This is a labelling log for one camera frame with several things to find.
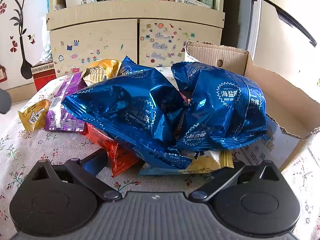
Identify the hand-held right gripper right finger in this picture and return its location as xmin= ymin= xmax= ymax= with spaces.
xmin=187 ymin=159 xmax=282 ymax=202

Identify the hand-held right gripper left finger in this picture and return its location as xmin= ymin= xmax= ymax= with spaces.
xmin=30 ymin=149 xmax=123 ymax=201

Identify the red snack packet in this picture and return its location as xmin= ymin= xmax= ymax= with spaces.
xmin=85 ymin=124 xmax=140 ymax=178

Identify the blue foil snack packet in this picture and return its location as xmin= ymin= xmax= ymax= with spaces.
xmin=117 ymin=56 xmax=175 ymax=88
xmin=171 ymin=61 xmax=272 ymax=153
xmin=62 ymin=74 xmax=193 ymax=169

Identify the purple snack packet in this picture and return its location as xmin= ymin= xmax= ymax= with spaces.
xmin=45 ymin=72 xmax=88 ymax=132

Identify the cardboard box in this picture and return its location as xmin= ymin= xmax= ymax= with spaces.
xmin=184 ymin=41 xmax=320 ymax=174

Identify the yellow white snack packet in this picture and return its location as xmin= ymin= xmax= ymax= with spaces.
xmin=185 ymin=150 xmax=235 ymax=173

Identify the floral tablecloth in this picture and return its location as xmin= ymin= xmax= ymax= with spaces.
xmin=0 ymin=75 xmax=320 ymax=240

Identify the small yellow snack packet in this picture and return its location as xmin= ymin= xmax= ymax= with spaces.
xmin=18 ymin=99 xmax=50 ymax=133

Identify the red patterned box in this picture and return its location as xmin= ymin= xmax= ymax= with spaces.
xmin=30 ymin=61 xmax=57 ymax=92

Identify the crinkled plastic bag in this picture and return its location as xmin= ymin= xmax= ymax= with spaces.
xmin=40 ymin=27 xmax=54 ymax=64

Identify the wooden cabinet with stickers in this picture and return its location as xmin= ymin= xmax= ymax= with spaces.
xmin=46 ymin=0 xmax=225 ymax=77

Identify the white refrigerator door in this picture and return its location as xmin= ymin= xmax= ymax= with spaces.
xmin=247 ymin=0 xmax=320 ymax=90

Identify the flower vase wall sticker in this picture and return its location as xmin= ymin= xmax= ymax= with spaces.
xmin=0 ymin=0 xmax=47 ymax=78

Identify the black door handle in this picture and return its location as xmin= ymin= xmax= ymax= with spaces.
xmin=252 ymin=0 xmax=317 ymax=47

